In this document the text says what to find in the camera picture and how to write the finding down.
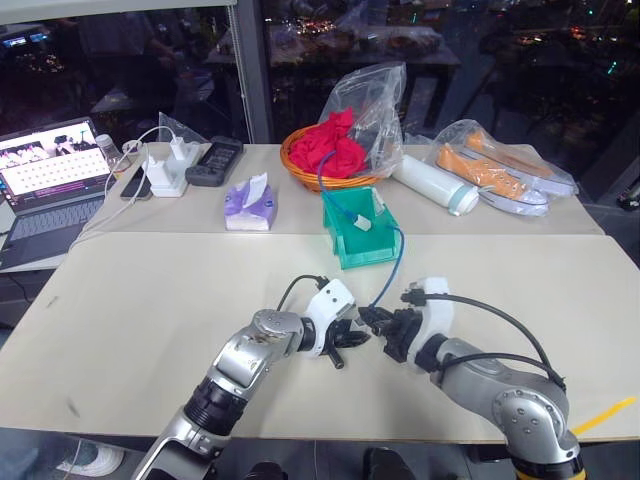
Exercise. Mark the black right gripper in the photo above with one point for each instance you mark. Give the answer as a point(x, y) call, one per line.
point(402, 335)

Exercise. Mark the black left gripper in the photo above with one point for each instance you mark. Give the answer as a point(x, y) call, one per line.
point(336, 336)

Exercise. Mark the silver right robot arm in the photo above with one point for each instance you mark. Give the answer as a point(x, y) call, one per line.
point(480, 380)

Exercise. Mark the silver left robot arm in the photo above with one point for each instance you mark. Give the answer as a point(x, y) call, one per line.
point(240, 360)

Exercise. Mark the green plastic bin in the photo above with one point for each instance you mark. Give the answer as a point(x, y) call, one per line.
point(367, 250)

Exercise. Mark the white bottle pale green cap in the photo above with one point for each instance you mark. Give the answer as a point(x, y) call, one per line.
point(430, 182)

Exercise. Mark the orange woven basket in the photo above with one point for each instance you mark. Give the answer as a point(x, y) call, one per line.
point(300, 172)

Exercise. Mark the purple tissue pack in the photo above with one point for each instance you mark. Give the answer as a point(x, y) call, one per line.
point(250, 210)

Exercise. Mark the orange canvas shoe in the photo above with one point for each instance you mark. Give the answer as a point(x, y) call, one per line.
point(525, 165)
point(480, 175)

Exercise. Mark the red cloth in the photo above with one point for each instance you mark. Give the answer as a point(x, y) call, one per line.
point(320, 147)

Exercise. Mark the large clear plastic bag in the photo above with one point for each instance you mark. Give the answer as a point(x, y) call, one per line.
point(375, 110)

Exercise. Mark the clear plastic shoe bag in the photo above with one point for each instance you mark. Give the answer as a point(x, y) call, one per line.
point(505, 145)

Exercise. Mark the black handheld controller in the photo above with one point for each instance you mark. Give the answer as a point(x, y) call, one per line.
point(215, 160)

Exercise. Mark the yellow tape strip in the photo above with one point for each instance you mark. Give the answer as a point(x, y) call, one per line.
point(602, 416)

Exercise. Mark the white power strip with chargers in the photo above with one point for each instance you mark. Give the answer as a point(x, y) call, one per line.
point(167, 177)

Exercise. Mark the small clear plastic bag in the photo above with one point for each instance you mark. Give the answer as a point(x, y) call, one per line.
point(187, 135)

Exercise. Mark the dark smartphone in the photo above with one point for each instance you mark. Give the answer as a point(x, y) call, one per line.
point(136, 184)

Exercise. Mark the white sneaker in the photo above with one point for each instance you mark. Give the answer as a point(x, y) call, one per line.
point(95, 457)

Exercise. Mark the clear jar white lid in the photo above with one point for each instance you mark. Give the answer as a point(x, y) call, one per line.
point(107, 150)

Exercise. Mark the grey open laptop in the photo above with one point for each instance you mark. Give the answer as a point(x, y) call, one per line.
point(50, 170)

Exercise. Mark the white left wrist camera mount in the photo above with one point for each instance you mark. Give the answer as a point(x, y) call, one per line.
point(327, 300)

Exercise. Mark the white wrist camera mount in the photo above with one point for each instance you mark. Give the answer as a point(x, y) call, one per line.
point(439, 315)
point(327, 300)

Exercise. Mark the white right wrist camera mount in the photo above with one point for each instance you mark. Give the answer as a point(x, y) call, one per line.
point(439, 315)

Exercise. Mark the white window frame post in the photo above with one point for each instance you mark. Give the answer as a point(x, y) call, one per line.
point(252, 70)

